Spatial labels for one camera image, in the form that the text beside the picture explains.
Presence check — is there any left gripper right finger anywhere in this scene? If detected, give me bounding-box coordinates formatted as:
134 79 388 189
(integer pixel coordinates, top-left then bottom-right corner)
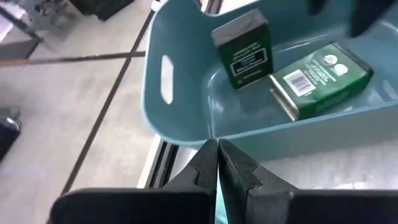
219 139 398 224

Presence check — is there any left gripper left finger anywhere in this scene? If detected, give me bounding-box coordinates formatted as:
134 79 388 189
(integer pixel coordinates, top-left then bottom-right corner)
49 139 218 224

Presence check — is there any dark metal stand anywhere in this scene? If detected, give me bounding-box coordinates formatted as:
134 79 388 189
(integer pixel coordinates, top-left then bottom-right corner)
70 0 135 21

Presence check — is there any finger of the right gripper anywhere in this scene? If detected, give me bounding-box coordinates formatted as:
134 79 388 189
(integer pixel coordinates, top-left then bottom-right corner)
348 0 397 37
306 0 327 16

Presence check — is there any dark green spice tin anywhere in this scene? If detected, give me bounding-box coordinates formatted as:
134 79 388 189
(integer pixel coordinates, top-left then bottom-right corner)
269 42 374 122
210 8 274 90

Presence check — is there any blue-grey plastic bin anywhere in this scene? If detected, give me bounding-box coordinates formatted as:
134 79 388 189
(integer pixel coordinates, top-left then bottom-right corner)
141 0 398 161

